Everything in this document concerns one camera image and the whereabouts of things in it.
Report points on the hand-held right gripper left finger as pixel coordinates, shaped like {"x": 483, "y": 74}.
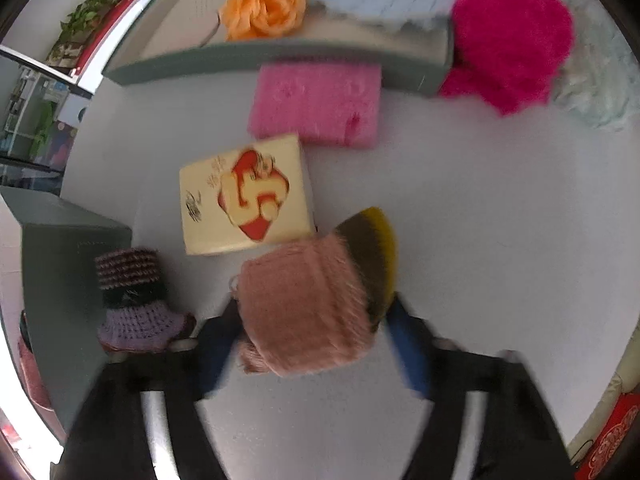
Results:
{"x": 216, "y": 360}

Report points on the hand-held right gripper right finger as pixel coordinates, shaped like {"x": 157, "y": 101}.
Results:
{"x": 411, "y": 357}

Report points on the pink knitted hat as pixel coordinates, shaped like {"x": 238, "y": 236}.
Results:
{"x": 305, "y": 305}

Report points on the yellow brown knitted item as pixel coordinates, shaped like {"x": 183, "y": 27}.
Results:
{"x": 375, "y": 255}

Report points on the cream tissue packet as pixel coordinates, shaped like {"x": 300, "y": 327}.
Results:
{"x": 245, "y": 195}

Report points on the cream cushion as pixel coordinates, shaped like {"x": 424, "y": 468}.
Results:
{"x": 602, "y": 410}

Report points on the red patterned cloth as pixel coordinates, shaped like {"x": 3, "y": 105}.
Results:
{"x": 610, "y": 445}

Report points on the small pink sponge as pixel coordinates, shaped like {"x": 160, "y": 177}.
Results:
{"x": 317, "y": 105}

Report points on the long grey rectangular box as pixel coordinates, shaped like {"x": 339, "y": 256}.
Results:
{"x": 280, "y": 60}

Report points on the glass door cabinet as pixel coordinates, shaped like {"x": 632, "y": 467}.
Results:
{"x": 30, "y": 110}

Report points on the pale mint fluffy cloth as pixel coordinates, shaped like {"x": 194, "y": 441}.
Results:
{"x": 595, "y": 95}

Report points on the magenta fluffy cloth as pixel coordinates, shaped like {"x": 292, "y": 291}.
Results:
{"x": 505, "y": 35}

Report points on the orange fabric flower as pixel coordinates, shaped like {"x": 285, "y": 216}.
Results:
{"x": 265, "y": 7}

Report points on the red shelf top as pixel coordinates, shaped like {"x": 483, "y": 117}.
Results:
{"x": 125, "y": 5}

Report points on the green potted plants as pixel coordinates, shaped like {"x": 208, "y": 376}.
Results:
{"x": 85, "y": 15}

